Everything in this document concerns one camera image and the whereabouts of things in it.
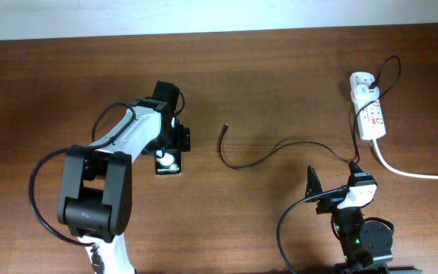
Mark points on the white power strip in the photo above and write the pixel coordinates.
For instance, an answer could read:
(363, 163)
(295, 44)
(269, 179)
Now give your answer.
(370, 121)

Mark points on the white usb charger plug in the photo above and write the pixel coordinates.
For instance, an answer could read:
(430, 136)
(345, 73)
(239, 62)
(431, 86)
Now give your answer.
(360, 87)

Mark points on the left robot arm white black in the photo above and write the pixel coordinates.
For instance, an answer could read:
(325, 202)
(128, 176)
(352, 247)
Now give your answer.
(95, 200)

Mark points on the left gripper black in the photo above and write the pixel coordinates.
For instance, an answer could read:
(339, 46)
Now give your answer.
(182, 141)

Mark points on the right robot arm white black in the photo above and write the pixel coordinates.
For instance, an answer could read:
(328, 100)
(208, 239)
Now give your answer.
(366, 242)

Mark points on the black smartphone white circles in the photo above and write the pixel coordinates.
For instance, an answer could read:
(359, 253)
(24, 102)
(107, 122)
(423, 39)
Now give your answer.
(168, 162)

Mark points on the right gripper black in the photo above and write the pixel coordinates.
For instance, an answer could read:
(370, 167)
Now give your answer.
(329, 202)

